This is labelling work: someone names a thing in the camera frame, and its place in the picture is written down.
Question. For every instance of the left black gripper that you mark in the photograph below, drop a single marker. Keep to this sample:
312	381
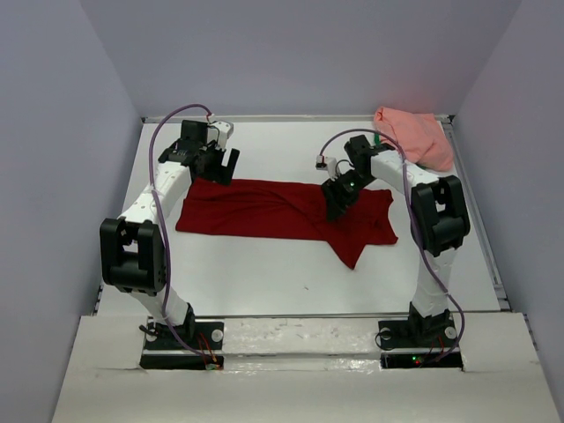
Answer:
221	174

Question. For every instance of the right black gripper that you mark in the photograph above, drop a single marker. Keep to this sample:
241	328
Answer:
336	200

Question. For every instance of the red t shirt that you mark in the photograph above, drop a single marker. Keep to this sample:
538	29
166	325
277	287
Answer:
288	211

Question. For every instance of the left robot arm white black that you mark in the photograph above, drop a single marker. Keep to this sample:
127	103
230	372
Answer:
135	249

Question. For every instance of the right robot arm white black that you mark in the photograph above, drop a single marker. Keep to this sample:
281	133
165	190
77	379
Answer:
439	222

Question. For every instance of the pink t shirt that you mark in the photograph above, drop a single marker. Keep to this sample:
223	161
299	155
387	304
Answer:
420	135

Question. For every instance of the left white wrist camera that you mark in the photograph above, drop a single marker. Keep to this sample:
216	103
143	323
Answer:
218	133

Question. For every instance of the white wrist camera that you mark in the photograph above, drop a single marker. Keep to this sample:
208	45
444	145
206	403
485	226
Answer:
218	133
328	165

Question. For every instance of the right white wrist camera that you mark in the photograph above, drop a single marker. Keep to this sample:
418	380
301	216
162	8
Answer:
328	165

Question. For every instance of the aluminium rail back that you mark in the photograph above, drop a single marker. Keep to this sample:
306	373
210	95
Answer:
280	118

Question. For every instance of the aluminium rail right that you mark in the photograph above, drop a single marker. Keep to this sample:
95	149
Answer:
477	221

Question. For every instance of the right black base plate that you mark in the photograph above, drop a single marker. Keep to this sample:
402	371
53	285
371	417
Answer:
401	349

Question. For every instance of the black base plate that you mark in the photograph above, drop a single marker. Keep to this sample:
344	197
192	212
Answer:
199	352
401	349

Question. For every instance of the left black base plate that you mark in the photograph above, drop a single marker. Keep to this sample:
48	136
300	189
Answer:
199	352

